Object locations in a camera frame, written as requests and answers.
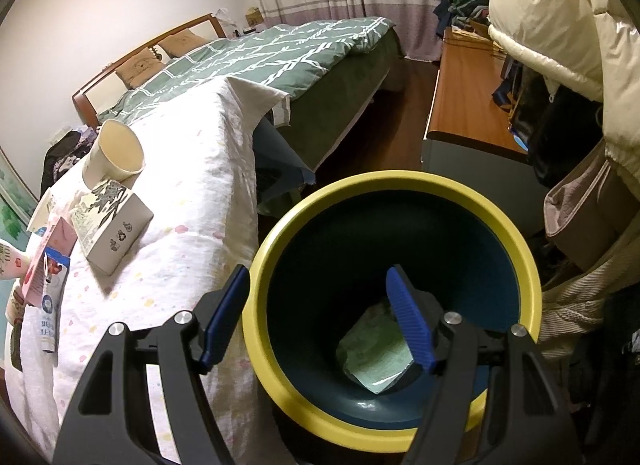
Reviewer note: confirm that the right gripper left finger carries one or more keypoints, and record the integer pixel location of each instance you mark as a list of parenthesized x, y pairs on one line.
[(110, 417)]

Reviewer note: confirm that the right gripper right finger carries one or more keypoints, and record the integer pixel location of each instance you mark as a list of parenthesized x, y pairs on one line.
[(524, 421)]

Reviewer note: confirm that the brown plastic food container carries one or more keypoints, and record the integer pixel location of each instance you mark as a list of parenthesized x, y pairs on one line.
[(15, 345)]

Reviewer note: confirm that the green plastic wrapper bag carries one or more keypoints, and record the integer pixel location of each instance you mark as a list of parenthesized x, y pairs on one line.
[(374, 353)]

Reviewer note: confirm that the pink milk carton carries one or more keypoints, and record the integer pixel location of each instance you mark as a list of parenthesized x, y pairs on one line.
[(58, 239)]

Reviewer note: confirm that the white leaf print box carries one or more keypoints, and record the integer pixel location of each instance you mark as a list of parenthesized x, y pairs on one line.
[(107, 221)]

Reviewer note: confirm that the white paper cup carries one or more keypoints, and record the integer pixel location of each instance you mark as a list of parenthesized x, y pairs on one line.
[(116, 154)]

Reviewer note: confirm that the white foam net sleeve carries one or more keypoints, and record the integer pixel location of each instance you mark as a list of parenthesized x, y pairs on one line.
[(31, 389)]

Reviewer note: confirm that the white green bottle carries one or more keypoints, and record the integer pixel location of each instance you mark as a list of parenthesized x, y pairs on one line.
[(13, 262)]

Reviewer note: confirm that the yellow rimmed blue trash bin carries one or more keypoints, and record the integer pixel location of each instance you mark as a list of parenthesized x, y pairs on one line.
[(413, 248)]

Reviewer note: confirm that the beige hanging bag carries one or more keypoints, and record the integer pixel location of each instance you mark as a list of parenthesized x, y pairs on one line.
[(588, 210)]

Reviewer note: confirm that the sliding glass wardrobe door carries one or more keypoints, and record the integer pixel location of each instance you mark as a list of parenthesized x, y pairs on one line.
[(17, 204)]

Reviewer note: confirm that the white dotted table cloth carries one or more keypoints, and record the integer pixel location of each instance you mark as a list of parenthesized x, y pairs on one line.
[(199, 181)]

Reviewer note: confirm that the wooden bed headboard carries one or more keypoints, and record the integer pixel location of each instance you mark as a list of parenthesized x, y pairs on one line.
[(81, 101)]

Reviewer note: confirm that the left brown pillow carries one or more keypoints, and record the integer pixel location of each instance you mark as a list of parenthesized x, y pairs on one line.
[(139, 68)]

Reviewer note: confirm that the brown pillow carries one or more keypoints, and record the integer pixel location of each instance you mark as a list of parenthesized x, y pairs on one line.
[(181, 43), (139, 68)]

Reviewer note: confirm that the right brown pillow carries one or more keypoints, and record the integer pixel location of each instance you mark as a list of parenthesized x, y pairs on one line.
[(181, 43)]

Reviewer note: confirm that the green checked duvet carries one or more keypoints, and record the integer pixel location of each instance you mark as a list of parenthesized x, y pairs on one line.
[(290, 58)]

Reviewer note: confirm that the cream puffer jacket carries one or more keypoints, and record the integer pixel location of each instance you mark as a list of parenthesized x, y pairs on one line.
[(589, 46)]

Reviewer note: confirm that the clothes pile on cabinet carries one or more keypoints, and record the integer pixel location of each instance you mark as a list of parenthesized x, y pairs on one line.
[(460, 13)]

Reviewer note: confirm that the tissue box on far nightstand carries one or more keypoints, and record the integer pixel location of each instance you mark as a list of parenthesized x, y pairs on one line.
[(254, 18)]

